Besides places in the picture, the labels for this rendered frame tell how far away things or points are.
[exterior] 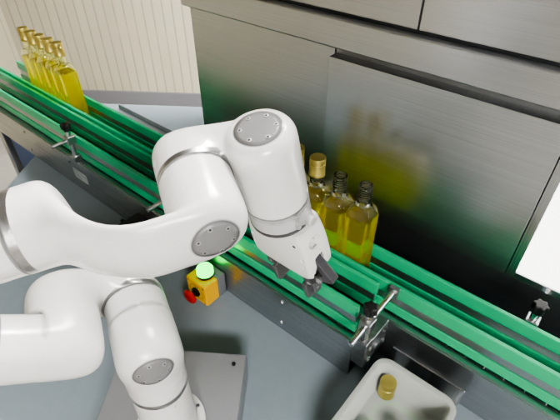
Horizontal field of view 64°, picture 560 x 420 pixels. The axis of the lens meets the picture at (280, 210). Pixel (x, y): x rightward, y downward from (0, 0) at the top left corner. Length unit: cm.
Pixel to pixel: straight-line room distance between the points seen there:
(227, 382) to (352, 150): 57
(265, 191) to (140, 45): 326
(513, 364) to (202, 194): 71
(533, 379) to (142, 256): 76
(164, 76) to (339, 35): 282
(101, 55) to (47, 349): 331
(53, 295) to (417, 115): 70
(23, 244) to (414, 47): 71
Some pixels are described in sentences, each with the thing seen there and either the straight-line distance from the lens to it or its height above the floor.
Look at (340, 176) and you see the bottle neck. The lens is 94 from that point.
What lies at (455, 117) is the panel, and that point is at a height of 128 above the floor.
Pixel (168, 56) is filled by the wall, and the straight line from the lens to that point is 363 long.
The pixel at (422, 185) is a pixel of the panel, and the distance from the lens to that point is 100.
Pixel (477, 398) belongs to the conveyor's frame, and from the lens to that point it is 105.
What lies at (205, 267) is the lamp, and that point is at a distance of 114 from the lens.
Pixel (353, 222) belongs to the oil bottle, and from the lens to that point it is 94.
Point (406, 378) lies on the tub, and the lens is 101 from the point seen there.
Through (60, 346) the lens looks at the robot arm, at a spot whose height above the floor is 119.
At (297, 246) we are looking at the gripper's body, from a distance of 53.
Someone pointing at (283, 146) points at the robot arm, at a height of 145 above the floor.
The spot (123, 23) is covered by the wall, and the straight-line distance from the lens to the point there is 366.
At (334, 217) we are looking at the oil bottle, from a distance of 96.
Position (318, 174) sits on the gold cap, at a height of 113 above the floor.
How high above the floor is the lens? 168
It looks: 40 degrees down
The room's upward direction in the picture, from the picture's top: straight up
